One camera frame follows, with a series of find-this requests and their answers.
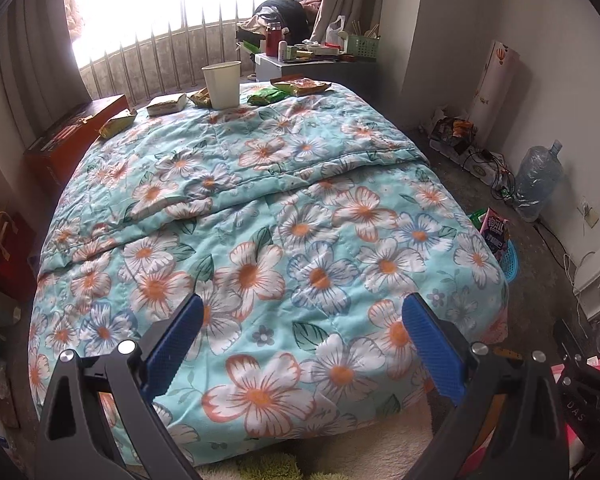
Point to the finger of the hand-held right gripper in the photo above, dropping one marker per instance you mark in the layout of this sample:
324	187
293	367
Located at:
570	342

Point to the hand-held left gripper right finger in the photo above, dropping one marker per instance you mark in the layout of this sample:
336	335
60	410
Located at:
432	352

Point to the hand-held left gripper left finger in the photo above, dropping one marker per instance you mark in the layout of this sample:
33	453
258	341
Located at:
175	347

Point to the blue plastic basket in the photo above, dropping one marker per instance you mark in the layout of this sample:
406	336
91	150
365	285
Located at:
511	260

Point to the printed carton box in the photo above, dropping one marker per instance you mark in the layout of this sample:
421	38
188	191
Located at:
496	232

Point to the white appliance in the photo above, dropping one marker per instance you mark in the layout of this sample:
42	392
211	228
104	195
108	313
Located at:
597	280

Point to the pink printed bag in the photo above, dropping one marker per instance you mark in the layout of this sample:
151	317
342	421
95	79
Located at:
495	450

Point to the large water jug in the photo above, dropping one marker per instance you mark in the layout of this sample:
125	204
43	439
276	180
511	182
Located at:
537	180

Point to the floral blue blanket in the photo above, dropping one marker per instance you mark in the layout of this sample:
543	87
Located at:
280	210

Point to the red gift bag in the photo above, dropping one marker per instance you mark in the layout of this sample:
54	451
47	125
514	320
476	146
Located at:
12	260

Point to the flat white cardboard box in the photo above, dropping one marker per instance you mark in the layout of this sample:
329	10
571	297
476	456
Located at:
472	167

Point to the black orange snack bag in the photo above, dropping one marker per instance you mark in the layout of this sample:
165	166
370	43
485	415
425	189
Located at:
450	132

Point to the yellow green snack packet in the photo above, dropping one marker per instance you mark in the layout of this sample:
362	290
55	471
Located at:
117	126

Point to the orange cardboard box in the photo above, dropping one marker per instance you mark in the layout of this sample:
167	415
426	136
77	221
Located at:
70	135

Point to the small cream box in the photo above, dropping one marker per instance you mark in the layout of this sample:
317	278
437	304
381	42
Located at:
166	105

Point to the small yellow packet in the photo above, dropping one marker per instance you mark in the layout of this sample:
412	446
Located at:
200	97

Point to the tall white printed box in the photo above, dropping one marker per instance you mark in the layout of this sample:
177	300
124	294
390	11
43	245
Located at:
495	85

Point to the white paper cup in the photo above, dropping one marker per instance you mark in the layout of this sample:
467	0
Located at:
221	85

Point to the small green packet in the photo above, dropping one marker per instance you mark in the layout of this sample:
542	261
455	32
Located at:
266	96

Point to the orange flat snack packet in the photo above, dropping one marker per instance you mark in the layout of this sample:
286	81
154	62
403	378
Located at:
300	86

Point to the metal window railing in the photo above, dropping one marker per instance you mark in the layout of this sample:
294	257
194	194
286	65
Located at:
170	55

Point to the grey cabinet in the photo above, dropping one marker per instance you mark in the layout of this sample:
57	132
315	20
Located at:
320	70

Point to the green plastic organiser basket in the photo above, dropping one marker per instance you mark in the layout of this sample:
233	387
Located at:
364	46

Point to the small white bottle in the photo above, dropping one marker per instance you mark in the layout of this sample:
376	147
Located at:
283	51

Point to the red bottle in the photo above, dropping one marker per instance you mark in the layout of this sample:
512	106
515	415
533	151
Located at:
275	40

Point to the wall socket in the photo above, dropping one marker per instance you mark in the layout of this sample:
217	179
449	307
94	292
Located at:
590	214

